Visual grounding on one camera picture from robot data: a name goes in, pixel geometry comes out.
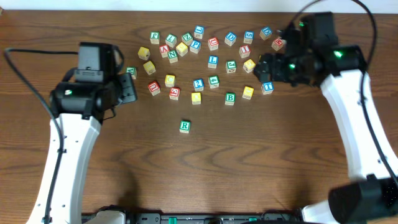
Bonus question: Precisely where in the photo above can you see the yellow O block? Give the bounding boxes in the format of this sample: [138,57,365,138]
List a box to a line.
[242,86,254,100]

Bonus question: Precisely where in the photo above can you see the green B block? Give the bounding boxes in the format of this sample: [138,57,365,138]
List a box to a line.
[225,92,236,106]

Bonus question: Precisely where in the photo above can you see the green R block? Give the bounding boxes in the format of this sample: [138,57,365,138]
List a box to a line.
[179,120,191,134]

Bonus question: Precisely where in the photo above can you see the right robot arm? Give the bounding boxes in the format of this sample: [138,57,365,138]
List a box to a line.
[254,12,397,223]

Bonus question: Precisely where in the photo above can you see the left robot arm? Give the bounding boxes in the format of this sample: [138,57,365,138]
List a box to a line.
[28,42,137,223]

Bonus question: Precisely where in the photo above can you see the blue T block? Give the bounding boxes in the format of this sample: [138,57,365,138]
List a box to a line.
[261,82,274,95]

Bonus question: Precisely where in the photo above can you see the yellow S block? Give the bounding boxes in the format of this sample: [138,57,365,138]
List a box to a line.
[243,59,256,73]

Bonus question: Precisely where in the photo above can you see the red M block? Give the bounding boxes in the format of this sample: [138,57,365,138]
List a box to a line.
[271,37,285,51]

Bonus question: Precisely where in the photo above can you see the green V block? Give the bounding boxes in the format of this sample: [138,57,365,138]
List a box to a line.
[126,67,137,80]

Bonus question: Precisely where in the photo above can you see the red U block lower left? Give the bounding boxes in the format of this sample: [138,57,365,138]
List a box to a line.
[148,81,161,96]

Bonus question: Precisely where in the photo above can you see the red u block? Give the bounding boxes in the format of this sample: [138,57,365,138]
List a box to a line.
[148,81,161,96]
[208,37,219,51]

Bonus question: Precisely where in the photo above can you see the red I block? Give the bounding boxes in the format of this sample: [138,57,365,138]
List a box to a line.
[239,45,251,58]

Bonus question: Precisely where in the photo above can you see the yellow block left lower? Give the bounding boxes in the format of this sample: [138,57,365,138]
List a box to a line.
[143,61,156,75]

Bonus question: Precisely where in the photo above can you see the green J block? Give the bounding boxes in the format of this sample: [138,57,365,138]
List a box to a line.
[226,60,237,73]

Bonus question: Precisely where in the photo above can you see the yellow block far left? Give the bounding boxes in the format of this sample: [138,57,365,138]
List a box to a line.
[137,47,150,60]

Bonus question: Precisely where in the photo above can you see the yellow C block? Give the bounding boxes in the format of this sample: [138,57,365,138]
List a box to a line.
[165,75,175,88]

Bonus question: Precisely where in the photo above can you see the red E block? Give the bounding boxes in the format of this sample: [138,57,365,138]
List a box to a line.
[169,87,180,100]

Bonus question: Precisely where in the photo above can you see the blue D block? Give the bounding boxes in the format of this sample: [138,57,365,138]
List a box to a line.
[224,32,237,46]

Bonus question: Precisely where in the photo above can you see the red A block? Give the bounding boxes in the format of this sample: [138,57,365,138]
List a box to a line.
[159,44,170,58]

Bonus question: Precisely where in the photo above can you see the blue L block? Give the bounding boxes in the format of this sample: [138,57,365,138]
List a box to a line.
[208,55,218,68]

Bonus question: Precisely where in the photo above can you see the green N block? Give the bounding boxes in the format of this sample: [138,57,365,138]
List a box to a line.
[167,50,178,63]

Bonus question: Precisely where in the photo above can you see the green 4 block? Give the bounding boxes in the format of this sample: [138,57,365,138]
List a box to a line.
[208,75,220,88]

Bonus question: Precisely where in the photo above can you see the red U block upper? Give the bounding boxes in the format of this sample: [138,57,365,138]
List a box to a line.
[208,37,219,51]

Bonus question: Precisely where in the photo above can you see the yellow block bottom centre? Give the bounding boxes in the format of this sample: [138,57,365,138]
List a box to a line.
[191,92,201,105]

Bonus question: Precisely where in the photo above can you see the green L block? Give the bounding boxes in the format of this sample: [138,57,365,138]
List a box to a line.
[165,34,177,48]

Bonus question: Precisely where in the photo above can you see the yellow block near A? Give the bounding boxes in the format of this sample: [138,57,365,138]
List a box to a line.
[175,42,188,57]

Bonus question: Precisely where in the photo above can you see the blue 2 block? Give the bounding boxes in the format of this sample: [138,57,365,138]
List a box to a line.
[193,78,204,92]

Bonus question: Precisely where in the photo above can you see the blue P block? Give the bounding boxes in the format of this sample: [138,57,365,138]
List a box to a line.
[190,40,201,54]

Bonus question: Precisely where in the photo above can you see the green Z block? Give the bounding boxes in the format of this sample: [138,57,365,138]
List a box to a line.
[182,32,193,46]

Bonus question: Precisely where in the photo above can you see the blue J block top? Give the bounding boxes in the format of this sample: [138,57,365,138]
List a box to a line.
[194,26,205,39]

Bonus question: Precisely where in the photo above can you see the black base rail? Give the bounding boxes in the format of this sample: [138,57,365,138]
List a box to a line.
[81,212,304,224]

